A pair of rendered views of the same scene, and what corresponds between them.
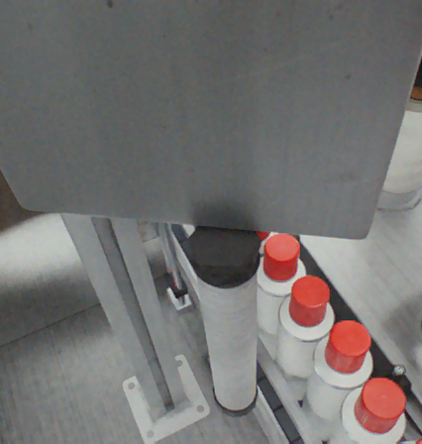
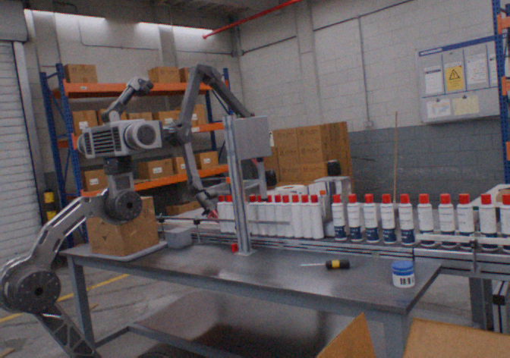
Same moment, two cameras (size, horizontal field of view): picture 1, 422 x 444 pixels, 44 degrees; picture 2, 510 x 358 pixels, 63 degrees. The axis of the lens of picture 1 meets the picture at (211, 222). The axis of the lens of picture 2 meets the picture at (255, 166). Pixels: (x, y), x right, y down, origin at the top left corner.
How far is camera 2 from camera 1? 1.84 m
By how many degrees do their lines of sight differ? 53
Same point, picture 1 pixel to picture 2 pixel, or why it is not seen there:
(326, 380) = (277, 204)
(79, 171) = (245, 152)
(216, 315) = (260, 168)
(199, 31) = (255, 135)
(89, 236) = (237, 176)
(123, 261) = (240, 186)
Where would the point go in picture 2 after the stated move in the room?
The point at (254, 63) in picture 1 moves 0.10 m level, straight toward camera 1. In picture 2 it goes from (259, 137) to (268, 136)
